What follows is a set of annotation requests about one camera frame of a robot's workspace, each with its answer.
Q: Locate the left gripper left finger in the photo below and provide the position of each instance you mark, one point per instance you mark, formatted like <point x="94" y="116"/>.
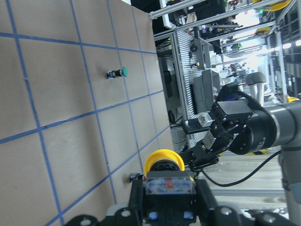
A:
<point x="130" y="214"/>

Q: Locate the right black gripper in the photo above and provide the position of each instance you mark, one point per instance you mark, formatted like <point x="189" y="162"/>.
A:
<point x="236" y="123"/>

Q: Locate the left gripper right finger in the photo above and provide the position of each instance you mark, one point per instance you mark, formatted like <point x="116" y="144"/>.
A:
<point x="211" y="213"/>

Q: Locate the yellow push button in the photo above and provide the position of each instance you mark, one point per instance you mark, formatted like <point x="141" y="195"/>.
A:
<point x="165" y="175"/>

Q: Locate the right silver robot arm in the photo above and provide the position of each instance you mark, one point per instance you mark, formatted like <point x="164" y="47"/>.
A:
<point x="287" y="118"/>

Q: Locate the green push button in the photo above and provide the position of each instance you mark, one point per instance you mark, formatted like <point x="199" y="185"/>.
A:
<point x="122" y="72"/>

